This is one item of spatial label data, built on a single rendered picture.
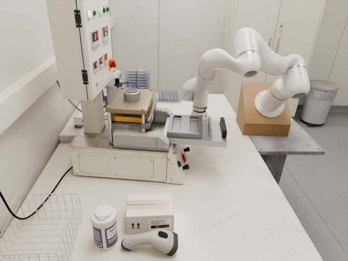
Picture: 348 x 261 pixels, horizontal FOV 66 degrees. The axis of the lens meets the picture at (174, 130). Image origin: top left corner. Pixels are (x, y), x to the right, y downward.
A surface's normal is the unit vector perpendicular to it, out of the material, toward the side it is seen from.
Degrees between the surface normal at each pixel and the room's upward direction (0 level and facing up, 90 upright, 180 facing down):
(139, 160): 90
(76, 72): 90
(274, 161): 90
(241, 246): 0
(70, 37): 90
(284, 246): 0
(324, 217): 0
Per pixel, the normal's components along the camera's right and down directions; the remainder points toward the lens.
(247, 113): 0.04, -0.32
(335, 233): 0.04, -0.88
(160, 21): 0.05, 0.48
